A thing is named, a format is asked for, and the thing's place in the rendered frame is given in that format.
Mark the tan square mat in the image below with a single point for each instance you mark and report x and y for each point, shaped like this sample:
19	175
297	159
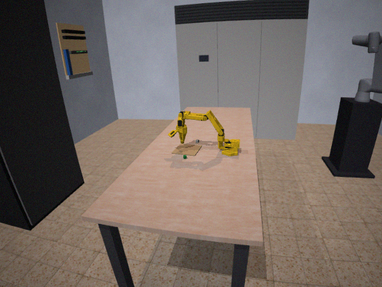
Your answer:
187	149

